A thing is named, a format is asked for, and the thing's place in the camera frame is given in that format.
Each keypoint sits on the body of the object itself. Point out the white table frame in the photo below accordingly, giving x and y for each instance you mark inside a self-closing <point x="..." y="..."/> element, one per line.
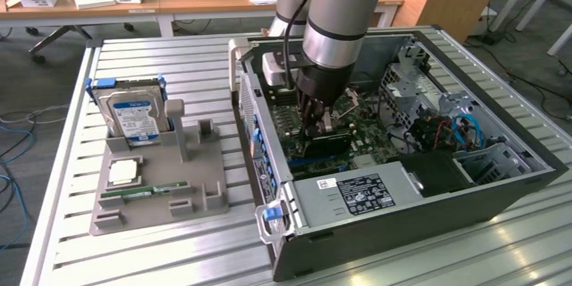
<point x="514" y="1"/>

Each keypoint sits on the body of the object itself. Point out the small metal disk bay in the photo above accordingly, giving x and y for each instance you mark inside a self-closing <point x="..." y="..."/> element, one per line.
<point x="490" y="165"/>

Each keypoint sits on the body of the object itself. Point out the CPU socket with metal frame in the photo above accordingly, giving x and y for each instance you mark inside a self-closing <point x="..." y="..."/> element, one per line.
<point x="348" y="105"/>

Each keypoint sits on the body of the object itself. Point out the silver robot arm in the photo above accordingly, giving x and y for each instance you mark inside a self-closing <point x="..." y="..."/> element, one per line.
<point x="338" y="14"/>

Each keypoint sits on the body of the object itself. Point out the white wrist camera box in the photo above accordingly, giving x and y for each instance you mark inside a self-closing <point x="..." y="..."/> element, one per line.
<point x="272" y="73"/>

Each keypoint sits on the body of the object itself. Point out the silver CPU chip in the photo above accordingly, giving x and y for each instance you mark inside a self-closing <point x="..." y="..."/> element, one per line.
<point x="122" y="172"/>

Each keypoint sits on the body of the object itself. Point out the green RAM stick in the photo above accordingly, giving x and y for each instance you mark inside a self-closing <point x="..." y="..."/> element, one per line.
<point x="146" y="189"/>

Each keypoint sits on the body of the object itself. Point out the green motherboard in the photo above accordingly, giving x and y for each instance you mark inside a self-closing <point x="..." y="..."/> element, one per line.
<point x="370" y="145"/>

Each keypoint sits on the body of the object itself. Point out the grey desk foot with casters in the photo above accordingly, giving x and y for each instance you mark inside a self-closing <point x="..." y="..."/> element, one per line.
<point x="53" y="38"/>

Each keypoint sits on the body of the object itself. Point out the black fan shroud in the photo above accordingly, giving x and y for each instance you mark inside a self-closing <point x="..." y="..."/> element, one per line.
<point x="433" y="172"/>

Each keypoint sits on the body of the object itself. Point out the grey power supply unit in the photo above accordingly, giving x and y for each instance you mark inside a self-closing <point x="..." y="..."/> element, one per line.
<point x="312" y="199"/>

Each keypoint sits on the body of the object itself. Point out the grey parts rack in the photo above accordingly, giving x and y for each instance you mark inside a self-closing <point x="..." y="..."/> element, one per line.
<point x="196" y="165"/>

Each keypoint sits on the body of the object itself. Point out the hard disk in blue carrier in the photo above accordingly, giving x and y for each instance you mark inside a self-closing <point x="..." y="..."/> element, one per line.
<point x="133" y="118"/>

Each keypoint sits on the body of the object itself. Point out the blue expansion slot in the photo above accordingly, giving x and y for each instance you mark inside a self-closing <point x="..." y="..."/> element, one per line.
<point x="308" y="161"/>

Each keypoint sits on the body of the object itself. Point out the open black PC case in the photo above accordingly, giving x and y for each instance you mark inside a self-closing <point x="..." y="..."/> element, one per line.
<point x="401" y="232"/>

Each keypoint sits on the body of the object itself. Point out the metal disk bay cage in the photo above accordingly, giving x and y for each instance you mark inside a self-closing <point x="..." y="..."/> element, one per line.
<point x="404" y="88"/>

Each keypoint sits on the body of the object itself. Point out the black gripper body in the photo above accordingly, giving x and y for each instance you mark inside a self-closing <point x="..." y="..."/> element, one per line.
<point x="324" y="83"/>

